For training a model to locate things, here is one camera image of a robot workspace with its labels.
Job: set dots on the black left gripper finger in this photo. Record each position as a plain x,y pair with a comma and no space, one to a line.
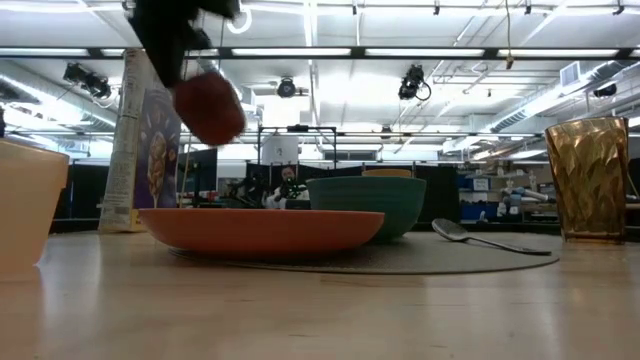
162,50
201,39

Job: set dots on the metal spoon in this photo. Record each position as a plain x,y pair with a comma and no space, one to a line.
452,231

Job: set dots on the black monitor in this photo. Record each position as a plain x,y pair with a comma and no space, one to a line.
205,170

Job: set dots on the background black robot arm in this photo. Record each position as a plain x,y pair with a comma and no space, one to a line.
247,192

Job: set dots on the person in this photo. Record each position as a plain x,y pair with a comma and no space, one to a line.
287,192

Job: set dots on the tan cereal heap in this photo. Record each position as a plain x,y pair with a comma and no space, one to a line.
387,173

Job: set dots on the blue storage bin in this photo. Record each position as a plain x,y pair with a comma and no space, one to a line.
477,211

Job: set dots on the round black ceiling camera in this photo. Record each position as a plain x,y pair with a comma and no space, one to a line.
286,88

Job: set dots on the grey round placemat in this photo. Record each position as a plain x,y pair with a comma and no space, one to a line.
425,257

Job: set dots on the teal bowl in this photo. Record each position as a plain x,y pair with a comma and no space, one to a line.
380,200

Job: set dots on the orange plate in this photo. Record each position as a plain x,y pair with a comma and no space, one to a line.
260,230

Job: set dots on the black ceiling fixture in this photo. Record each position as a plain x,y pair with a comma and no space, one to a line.
605,90

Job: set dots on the red yellow apple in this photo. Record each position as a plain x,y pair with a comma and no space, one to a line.
210,107

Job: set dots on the black metal stand frame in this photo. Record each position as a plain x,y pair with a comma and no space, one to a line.
297,128

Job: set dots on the purple cereal box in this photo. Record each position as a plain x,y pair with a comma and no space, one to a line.
125,165

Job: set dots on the black ceiling light rig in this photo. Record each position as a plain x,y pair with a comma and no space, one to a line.
89,81

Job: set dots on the amber textured glass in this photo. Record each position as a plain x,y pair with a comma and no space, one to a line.
587,180

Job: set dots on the dark laptop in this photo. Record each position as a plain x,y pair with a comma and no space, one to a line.
298,204

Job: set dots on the pale orange cup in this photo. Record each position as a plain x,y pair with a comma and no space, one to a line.
25,200

